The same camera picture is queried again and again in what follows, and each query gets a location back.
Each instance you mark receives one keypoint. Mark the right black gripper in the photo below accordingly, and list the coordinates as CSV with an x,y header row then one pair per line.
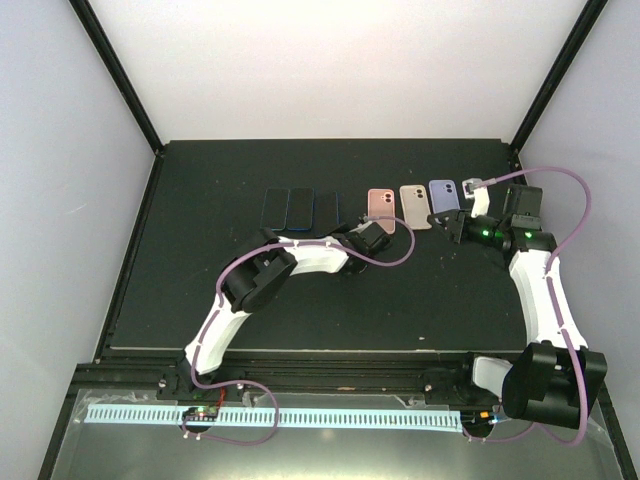
x,y
456,225

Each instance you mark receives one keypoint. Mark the lavender phone case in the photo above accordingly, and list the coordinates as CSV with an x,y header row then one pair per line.
x,y
443,195

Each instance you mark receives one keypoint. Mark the black phone without case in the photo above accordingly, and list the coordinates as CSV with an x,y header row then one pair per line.
x,y
326,214

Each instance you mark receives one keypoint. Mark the blue phone without case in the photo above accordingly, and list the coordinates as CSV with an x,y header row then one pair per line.
x,y
300,209

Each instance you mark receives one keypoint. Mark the teal phone without case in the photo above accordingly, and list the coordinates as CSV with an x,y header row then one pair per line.
x,y
275,209

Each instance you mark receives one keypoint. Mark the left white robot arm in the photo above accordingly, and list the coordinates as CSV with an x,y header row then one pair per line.
x,y
254,277

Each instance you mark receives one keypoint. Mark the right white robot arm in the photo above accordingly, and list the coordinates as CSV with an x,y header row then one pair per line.
x,y
557,378

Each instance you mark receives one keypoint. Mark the right small circuit board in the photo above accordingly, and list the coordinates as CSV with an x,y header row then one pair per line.
x,y
478,417

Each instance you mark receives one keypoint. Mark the small circuit board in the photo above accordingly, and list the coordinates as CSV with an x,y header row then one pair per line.
x,y
200,413
478,417

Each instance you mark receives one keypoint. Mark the left small circuit board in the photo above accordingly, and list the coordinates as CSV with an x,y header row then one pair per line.
x,y
200,413

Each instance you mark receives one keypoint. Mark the right black frame post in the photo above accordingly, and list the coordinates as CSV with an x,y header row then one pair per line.
x,y
573,43

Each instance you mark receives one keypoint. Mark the black frame post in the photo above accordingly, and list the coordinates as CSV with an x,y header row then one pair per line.
x,y
103,46
573,43

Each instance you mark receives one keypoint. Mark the light blue slotted cable duct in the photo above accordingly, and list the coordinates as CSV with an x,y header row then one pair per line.
x,y
302,418

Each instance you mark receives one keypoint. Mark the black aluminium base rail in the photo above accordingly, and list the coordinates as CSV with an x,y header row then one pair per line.
x,y
440,379

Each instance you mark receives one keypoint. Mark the left black frame post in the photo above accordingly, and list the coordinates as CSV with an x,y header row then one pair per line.
x,y
103,46

